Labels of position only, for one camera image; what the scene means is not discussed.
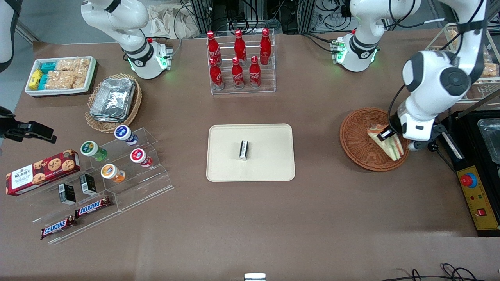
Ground black power cable with plug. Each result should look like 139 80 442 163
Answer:
427 141 459 174

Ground red lid drink can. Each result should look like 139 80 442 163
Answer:
130 148 154 168

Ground clear bag rice crackers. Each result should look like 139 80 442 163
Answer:
55 58 91 72
74 69 89 89
46 70 77 90

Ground clear acrylic stepped display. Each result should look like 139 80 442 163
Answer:
31 127 175 245

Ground blue lid drink can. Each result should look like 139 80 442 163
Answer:
114 125 139 146

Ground red cola bottle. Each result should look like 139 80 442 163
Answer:
206 31 222 67
259 28 272 66
249 56 262 89
231 57 245 89
209 58 225 91
234 29 247 65

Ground beige cloth bag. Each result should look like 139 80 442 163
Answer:
141 3 200 39

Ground white wire basket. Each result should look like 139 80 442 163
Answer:
425 22 500 103

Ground yellow snack pack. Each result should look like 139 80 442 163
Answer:
28 69 43 90

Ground stack of foil containers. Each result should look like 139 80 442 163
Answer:
89 78 136 123

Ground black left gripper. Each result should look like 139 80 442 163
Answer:
378 111 405 142

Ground orange lid drink can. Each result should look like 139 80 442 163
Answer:
101 164 127 184

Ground yellow control panel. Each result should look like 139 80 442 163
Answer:
456 165 500 232

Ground red Walkers cookie box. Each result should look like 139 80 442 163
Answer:
5 149 81 196

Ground round brown wicker basket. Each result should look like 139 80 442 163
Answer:
339 108 411 172

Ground small black carton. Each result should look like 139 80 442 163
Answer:
59 183 77 205
79 174 98 196

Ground triangular sandwich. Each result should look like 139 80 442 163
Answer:
366 124 404 162

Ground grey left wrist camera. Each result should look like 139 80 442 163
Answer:
407 124 448 153

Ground green lid drink can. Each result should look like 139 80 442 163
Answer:
80 140 107 162

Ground beige rectangular serving tray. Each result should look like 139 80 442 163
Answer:
206 124 296 182

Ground clear acrylic bottle rack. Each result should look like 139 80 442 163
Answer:
206 29 276 95

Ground white rectangular snack bin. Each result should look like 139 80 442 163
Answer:
25 56 97 96

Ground clear plastic container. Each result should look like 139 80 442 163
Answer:
477 119 500 165

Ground oval light wicker basket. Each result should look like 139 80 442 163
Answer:
85 73 143 133

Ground red emergency stop button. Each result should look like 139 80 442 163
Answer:
460 173 478 189

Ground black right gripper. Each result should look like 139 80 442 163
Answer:
0 106 58 144

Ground Snickers chocolate bar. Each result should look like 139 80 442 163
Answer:
40 216 78 240
74 196 112 218

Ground black equipment rack with cables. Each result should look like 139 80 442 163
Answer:
187 0 354 35

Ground black machine housing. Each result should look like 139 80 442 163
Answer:
437 111 500 237

